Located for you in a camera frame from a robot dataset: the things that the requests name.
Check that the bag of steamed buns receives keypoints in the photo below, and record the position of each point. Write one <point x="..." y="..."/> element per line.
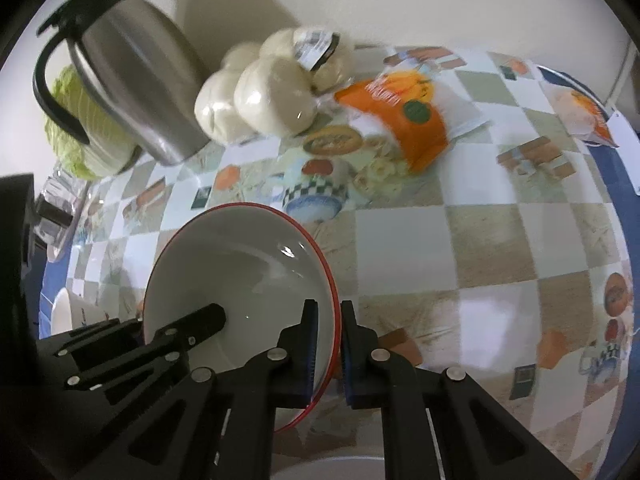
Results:
<point x="265" y="95"/>

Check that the glass coffee pot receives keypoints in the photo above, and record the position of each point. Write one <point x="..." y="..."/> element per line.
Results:
<point x="52" y="220"/>

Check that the clear glass tray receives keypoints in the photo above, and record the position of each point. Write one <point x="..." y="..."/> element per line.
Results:
<point x="75" y="230"/>

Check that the strawberry print bowl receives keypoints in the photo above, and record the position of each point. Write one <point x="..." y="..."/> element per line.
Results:
<point x="240" y="270"/>

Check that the printed checked tablecloth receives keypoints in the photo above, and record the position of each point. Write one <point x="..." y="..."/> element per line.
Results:
<point x="450" y="240"/>

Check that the white cabinet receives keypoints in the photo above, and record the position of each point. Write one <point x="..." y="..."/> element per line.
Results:
<point x="627" y="85"/>

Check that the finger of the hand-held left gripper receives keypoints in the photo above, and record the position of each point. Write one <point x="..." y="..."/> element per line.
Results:
<point x="200" y="322"/>
<point x="100" y="335"/>

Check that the blue checked cloth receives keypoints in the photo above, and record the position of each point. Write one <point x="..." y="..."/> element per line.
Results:
<point x="617" y="170"/>

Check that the orange snack packet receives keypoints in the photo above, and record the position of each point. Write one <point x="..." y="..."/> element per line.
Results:
<point x="415" y="125"/>
<point x="585" y="110"/>

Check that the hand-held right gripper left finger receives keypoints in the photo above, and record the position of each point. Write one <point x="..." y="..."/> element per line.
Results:
<point x="310" y="355"/>

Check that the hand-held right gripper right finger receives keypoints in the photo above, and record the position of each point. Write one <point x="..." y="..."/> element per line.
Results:
<point x="348" y="360"/>

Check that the stainless steel thermos jug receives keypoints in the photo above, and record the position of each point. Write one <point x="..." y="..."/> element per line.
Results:
<point x="135" y="70"/>

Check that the napa cabbage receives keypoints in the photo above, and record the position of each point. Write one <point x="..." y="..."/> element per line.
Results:
<point x="95" y="155"/>

